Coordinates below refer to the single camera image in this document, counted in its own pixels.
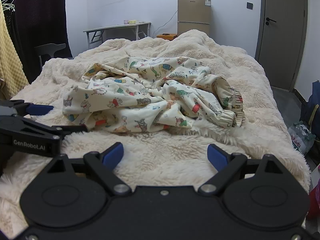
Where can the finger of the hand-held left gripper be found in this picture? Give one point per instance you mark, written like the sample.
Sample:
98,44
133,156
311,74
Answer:
40,109
75,129

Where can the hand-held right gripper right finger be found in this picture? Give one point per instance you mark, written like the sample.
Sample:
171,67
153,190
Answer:
216,155

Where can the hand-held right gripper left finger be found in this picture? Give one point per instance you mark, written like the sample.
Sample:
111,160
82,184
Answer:
113,155

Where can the dog print cream pants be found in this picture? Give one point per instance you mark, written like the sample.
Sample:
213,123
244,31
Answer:
130,97

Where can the cream fleece blanket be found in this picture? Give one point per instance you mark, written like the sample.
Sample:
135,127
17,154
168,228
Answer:
162,160

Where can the yellow waffle towel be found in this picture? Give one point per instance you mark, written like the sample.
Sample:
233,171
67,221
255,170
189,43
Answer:
10,55

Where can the grey chair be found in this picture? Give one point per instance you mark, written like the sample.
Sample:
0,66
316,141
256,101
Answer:
50,48

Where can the wrapped water bottle pack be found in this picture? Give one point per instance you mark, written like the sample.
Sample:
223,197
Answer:
301,136

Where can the dark curtain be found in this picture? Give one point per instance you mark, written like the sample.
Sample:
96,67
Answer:
42,17

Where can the red cloth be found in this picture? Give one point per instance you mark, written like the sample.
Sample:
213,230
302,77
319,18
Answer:
315,200

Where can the grey folding table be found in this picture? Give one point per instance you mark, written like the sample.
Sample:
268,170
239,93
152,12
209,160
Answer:
117,26

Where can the small yellow box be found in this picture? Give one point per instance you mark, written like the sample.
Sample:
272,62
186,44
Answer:
133,22

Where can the orange box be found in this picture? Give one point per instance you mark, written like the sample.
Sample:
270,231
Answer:
166,37

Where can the grey door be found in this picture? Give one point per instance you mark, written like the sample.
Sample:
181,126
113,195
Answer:
282,30

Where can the beige two-door fridge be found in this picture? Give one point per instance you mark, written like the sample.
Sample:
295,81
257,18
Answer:
193,12

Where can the dark wall switch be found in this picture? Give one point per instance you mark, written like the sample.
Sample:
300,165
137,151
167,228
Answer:
249,5

